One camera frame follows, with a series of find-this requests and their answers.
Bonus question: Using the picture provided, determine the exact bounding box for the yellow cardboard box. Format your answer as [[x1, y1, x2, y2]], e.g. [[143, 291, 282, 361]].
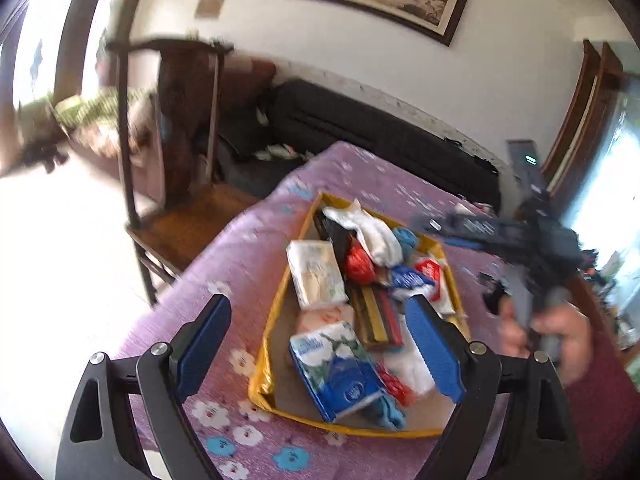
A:
[[248, 191, 473, 439]]

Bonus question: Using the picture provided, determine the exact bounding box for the black packet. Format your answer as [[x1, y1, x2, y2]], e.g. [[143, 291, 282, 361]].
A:
[[314, 210, 362, 273]]

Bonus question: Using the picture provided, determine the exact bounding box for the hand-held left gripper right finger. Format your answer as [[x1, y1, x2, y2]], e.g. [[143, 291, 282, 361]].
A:
[[404, 295, 586, 480]]

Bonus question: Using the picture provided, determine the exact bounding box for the dark wooden chair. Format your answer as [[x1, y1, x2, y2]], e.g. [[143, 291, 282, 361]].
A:
[[106, 39, 262, 307]]

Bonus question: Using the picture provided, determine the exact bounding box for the pink tissue pack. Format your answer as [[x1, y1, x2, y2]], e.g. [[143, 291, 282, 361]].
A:
[[299, 305, 357, 335]]

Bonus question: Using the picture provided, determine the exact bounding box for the white fuzzy cloth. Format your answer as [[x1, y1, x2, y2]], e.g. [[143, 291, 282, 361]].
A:
[[321, 199, 405, 267]]

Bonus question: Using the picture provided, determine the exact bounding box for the wooden window frame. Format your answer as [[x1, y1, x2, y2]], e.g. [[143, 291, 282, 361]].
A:
[[542, 40, 626, 196]]

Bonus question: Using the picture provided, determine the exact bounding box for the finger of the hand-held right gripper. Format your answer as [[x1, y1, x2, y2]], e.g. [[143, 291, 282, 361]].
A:
[[410, 211, 524, 253]]

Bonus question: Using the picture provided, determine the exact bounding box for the white bag with red label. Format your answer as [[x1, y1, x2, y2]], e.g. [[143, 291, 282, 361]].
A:
[[414, 255, 458, 317]]

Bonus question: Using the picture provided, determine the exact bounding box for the cream facial tissue pack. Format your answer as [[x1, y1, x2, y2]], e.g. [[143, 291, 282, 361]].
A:
[[286, 239, 350, 311]]

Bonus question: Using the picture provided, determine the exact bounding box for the floral blue tissue pack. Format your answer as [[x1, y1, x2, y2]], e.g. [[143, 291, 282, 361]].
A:
[[288, 321, 389, 423]]

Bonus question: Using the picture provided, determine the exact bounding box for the blue white tissue pack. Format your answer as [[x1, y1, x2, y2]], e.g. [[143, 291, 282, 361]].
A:
[[386, 265, 435, 302]]

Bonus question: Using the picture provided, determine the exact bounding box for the brown armchair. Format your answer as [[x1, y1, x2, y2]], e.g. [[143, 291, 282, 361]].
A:
[[159, 55, 279, 196]]

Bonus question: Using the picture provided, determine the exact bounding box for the person's right hand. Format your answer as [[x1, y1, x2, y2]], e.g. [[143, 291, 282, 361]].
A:
[[497, 297, 594, 391]]

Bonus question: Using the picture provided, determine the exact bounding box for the yellow green sponge cloth pack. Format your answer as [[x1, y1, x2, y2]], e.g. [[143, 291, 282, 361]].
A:
[[346, 285, 407, 352]]

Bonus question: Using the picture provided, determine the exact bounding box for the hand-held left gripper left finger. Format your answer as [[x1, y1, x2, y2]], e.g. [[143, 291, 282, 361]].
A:
[[55, 294, 233, 480]]

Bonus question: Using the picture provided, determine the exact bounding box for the person's right forearm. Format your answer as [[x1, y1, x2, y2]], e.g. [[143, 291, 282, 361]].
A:
[[565, 345, 640, 480]]

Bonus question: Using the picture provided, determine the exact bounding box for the red plastic bag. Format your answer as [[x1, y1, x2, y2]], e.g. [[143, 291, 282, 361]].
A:
[[376, 360, 420, 407], [344, 236, 377, 283]]

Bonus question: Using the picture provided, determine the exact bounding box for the purple floral tablecloth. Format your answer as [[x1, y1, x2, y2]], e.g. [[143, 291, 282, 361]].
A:
[[117, 140, 591, 480]]

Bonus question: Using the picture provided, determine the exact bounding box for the blue microfiber cloth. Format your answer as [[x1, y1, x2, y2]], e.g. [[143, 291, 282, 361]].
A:
[[366, 394, 407, 432], [391, 226, 420, 261]]

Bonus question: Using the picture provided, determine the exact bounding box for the black sofa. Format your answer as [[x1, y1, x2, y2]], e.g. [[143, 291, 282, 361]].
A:
[[217, 79, 502, 213]]

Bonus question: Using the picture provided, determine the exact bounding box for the green striped cushion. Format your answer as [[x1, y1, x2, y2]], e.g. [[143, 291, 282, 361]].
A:
[[52, 87, 157, 133]]

